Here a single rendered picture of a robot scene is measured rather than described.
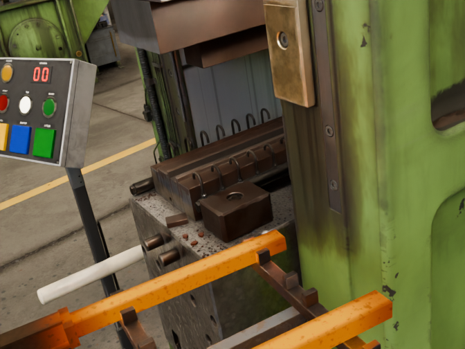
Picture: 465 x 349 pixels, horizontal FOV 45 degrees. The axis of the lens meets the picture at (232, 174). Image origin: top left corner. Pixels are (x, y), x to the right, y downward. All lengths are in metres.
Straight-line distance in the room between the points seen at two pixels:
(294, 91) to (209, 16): 0.25
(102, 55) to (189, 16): 5.53
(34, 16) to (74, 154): 4.51
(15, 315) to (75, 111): 1.43
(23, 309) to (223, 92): 1.66
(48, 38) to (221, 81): 4.65
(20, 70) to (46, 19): 4.35
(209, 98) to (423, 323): 0.73
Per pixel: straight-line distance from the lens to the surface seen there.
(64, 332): 0.80
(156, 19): 1.05
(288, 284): 0.78
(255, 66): 1.48
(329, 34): 0.86
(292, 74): 0.92
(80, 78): 1.54
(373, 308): 0.67
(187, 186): 1.16
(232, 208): 1.07
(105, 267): 1.65
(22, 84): 1.67
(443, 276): 1.19
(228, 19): 1.12
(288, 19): 0.90
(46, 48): 6.00
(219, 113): 1.45
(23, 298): 2.85
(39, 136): 1.57
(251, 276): 1.13
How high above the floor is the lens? 1.50
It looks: 26 degrees down
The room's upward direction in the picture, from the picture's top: 10 degrees counter-clockwise
